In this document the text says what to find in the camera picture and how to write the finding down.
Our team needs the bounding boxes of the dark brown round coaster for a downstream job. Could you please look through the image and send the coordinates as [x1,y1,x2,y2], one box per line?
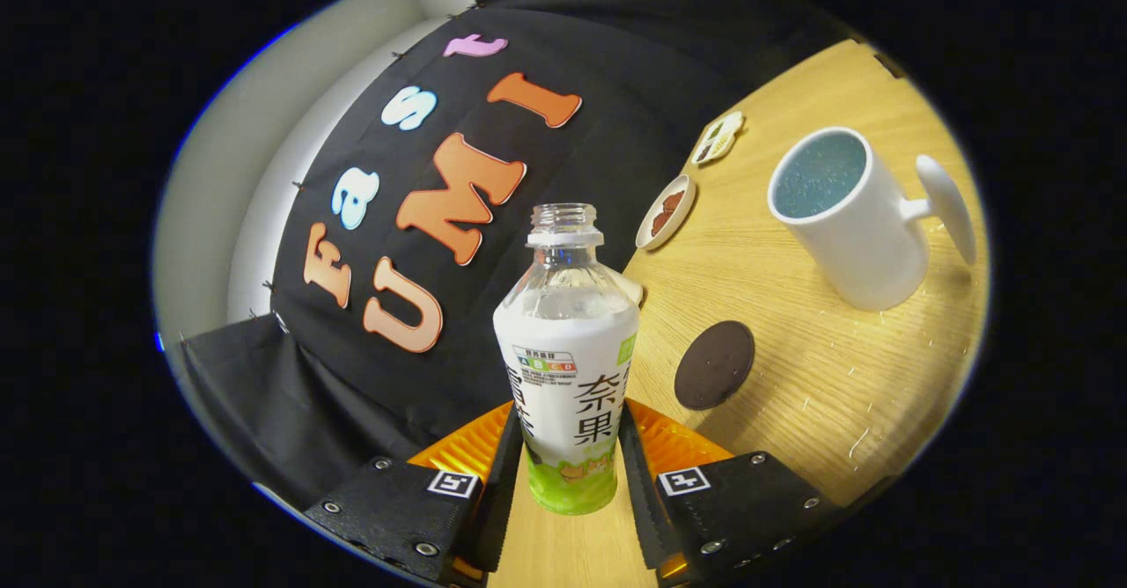
[674,320,756,410]

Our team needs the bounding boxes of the white round plate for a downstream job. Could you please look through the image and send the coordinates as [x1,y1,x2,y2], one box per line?
[636,174,697,251]

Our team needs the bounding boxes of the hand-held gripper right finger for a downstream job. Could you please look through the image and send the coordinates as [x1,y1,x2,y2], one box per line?
[616,399,846,584]

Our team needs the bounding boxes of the brown food pieces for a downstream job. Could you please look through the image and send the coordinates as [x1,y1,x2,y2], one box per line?
[650,190,686,237]

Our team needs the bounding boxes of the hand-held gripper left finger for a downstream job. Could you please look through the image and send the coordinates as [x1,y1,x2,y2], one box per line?
[304,401,525,584]

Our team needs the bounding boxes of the white divided dish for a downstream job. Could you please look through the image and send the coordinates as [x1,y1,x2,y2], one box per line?
[691,111,746,166]

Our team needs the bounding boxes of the clear juice bottle white label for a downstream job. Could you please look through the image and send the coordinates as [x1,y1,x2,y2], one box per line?
[493,203,641,516]

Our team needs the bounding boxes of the white cup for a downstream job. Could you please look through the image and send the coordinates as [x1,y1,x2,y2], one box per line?
[767,126,976,312]

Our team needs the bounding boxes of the wooden table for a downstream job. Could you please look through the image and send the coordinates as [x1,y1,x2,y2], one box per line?
[489,38,991,588]

